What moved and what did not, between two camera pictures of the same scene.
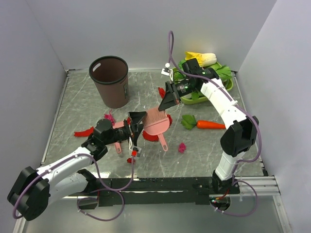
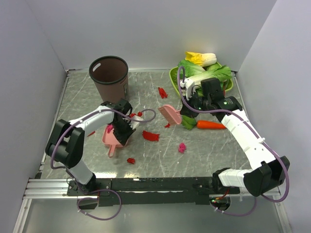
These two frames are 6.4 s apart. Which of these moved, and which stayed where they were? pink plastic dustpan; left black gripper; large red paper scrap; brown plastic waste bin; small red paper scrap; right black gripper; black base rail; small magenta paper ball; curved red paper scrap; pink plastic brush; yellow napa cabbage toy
Moved: right black gripper; pink plastic dustpan; pink plastic brush; left black gripper
Stayed: yellow napa cabbage toy; black base rail; small red paper scrap; brown plastic waste bin; large red paper scrap; small magenta paper ball; curved red paper scrap
